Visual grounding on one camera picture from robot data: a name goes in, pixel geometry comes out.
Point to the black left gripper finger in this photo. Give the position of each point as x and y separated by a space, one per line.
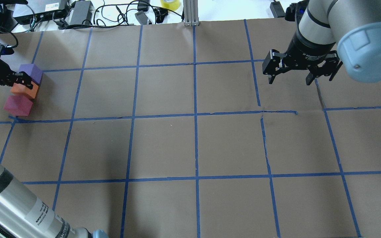
21 78

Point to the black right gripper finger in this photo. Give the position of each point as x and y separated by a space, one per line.
331 66
273 65

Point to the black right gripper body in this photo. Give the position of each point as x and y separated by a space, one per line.
306 49

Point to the orange foam block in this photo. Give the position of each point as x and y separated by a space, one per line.
21 90

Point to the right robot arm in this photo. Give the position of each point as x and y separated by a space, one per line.
330 34

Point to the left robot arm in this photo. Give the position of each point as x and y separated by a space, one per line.
22 213

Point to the purple foam block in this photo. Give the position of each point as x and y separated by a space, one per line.
33 71

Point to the pink foam block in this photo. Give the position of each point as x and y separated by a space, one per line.
18 105

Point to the small black adapter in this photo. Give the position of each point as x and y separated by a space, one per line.
277 9

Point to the black docking hub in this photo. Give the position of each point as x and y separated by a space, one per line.
37 10

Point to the black power adapter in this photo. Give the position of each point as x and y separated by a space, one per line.
81 12

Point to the yellow tape roll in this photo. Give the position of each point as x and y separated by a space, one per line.
170 4

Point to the aluminium frame post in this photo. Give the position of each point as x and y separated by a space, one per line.
190 10

